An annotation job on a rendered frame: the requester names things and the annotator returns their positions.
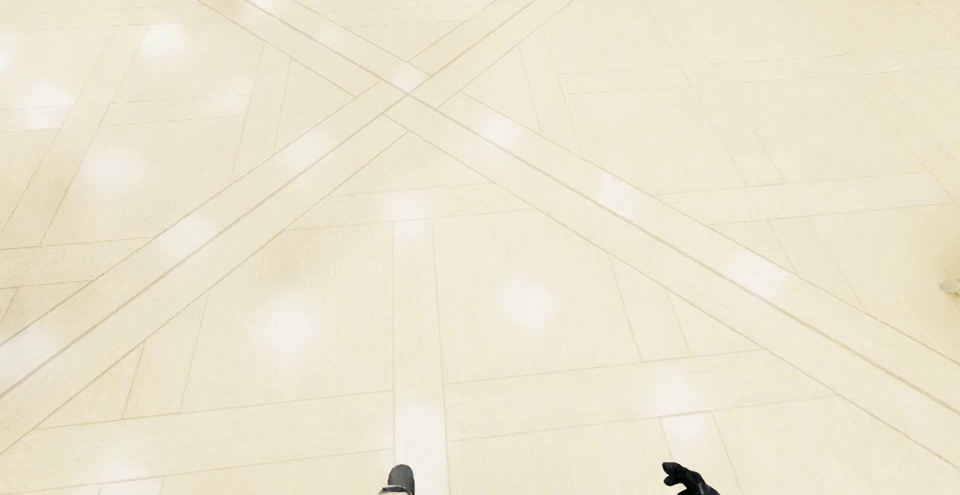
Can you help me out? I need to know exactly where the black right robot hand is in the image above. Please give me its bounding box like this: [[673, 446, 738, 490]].
[[661, 462, 722, 495]]

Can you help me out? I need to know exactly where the grey robot foot tip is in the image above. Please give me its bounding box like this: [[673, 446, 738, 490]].
[[380, 465, 416, 495]]

